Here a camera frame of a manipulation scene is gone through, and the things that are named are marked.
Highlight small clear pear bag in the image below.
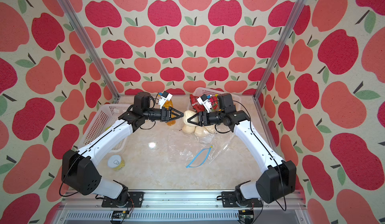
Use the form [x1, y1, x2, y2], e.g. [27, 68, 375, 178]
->
[168, 131, 200, 162]

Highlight aluminium right corner post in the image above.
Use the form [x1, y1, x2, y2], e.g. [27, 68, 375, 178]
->
[254, 0, 316, 100]

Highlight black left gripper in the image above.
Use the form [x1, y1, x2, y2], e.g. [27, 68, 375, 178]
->
[143, 106, 183, 122]

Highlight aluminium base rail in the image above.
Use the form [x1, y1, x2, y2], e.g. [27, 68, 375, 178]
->
[58, 189, 279, 224]

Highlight white empty plastic basket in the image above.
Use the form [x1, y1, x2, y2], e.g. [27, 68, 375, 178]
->
[77, 104, 130, 148]

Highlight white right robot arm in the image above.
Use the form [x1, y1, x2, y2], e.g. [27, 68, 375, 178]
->
[186, 93, 296, 204]

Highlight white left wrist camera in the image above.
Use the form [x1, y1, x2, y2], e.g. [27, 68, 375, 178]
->
[158, 91, 172, 109]

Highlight clear blue zip-top bag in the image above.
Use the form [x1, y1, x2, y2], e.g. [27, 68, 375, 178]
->
[181, 132, 235, 168]

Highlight aluminium corner post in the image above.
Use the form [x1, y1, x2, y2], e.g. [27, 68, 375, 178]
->
[57, 0, 120, 103]
[254, 0, 316, 100]

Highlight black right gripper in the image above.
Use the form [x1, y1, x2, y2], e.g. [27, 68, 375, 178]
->
[188, 112, 225, 127]

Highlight cream pear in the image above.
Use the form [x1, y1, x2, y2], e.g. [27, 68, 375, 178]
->
[182, 125, 196, 134]
[182, 110, 199, 127]

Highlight cream pear zip bag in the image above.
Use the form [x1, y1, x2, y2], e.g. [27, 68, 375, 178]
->
[205, 125, 216, 134]
[194, 126, 210, 138]

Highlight pink toy dragon fruit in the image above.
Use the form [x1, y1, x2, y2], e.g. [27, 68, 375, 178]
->
[209, 95, 218, 105]

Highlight red snack bag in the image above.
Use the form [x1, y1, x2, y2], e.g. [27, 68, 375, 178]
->
[189, 94, 206, 113]

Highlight orange soap pump bottle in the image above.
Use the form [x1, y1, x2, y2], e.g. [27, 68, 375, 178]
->
[163, 100, 176, 126]

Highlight cream pear in zip bag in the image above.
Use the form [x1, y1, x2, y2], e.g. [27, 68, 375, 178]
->
[182, 125, 196, 134]

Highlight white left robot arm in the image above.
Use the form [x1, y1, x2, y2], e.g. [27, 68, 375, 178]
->
[61, 91, 183, 207]

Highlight white plastic fruit basket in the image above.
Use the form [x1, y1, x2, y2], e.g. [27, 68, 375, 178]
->
[193, 87, 242, 110]

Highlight aluminium left corner post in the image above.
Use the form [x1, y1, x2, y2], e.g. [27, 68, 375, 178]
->
[57, 0, 120, 103]

